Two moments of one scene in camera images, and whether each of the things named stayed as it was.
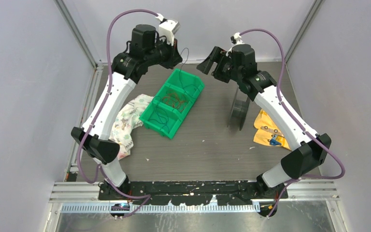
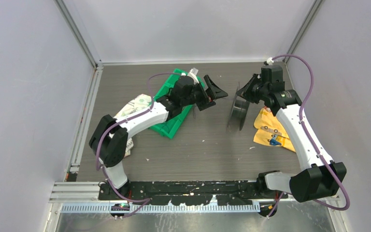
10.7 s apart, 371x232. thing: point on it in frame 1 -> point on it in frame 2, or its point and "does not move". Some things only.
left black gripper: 174,57 -> 212,91
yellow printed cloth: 267,132 does not move
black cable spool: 239,112 does not move
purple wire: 180,68 -> 223,98
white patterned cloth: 127,118 does not move
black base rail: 193,193 does not move
